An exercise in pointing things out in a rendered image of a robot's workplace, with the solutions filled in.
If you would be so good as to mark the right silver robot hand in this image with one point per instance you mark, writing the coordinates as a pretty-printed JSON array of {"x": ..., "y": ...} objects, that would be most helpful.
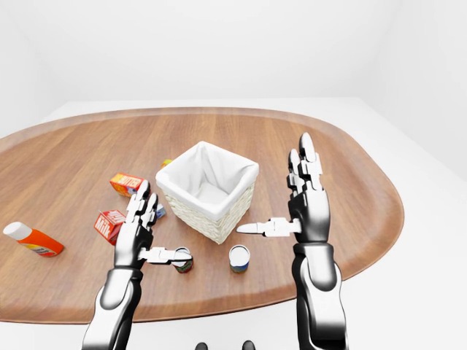
[{"x": 312, "y": 215}]

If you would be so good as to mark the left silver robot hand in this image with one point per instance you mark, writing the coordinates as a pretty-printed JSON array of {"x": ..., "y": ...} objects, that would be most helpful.
[{"x": 131, "y": 237}]

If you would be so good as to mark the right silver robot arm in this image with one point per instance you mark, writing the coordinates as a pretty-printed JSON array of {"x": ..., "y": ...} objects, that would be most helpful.
[{"x": 321, "y": 291}]

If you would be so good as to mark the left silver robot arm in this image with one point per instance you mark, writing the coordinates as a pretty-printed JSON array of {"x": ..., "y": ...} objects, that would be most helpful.
[{"x": 109, "y": 306}]

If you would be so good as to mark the white lined wicker basket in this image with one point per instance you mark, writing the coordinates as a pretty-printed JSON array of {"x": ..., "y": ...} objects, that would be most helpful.
[{"x": 209, "y": 189}]

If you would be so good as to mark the red milk carton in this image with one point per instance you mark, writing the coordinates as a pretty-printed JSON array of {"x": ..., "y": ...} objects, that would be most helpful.
[{"x": 108, "y": 224}]

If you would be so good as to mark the small blue and white box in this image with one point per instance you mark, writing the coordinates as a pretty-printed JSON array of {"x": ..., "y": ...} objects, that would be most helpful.
[{"x": 160, "y": 211}]

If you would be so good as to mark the orange butter box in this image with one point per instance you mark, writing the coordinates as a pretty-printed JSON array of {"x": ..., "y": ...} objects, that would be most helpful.
[{"x": 126, "y": 184}]

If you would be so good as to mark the red and green tin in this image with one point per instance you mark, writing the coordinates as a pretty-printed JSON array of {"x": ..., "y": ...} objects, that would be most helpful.
[{"x": 184, "y": 266}]

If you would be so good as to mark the small orange and green box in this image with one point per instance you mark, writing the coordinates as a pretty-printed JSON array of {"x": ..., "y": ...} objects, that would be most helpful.
[{"x": 166, "y": 162}]

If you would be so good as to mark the blue and yellow tin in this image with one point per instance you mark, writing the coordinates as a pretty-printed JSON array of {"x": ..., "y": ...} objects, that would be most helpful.
[{"x": 239, "y": 259}]

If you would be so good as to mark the orange bottle with white cap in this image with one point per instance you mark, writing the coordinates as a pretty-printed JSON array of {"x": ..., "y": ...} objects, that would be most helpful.
[{"x": 34, "y": 240}]

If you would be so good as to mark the small dark rounded shape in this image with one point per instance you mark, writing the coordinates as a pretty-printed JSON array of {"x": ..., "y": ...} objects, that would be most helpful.
[
  {"x": 248, "y": 345},
  {"x": 201, "y": 346}
]

